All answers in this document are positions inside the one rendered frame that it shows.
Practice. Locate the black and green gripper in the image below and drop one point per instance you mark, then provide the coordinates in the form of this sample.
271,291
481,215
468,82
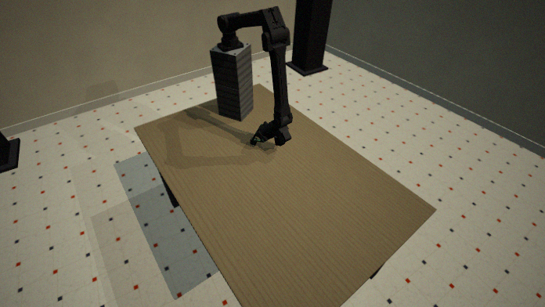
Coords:
263,128

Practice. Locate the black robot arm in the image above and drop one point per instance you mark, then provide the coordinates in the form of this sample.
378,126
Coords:
275,39

